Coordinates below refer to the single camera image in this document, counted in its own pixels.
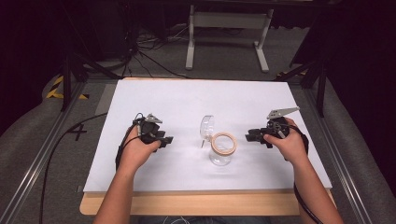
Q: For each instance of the yellow and black floor tape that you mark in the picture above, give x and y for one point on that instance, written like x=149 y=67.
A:
x=54 y=90

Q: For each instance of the black tripod stand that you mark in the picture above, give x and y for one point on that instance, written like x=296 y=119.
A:
x=317 y=74
x=70 y=68

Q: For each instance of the white table sheet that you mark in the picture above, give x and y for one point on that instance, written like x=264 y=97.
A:
x=186 y=102

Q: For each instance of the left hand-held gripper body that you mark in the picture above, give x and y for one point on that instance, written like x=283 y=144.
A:
x=148 y=127

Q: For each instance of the person's left hand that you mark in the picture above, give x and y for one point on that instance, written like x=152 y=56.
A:
x=138 y=151

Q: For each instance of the person's right hand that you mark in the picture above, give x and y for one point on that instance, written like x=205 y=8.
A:
x=288 y=146

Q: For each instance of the aluminium rail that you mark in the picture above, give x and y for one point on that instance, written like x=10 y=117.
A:
x=336 y=155
x=37 y=158

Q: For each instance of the glass jar with wooden rim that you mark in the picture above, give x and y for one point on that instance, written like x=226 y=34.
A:
x=223 y=148

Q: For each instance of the white metal table frame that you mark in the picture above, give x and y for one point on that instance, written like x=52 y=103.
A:
x=229 y=20

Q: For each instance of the clear glass jar lid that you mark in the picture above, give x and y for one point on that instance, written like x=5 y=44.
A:
x=206 y=127

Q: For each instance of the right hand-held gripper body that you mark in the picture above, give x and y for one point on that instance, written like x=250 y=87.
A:
x=277 y=124

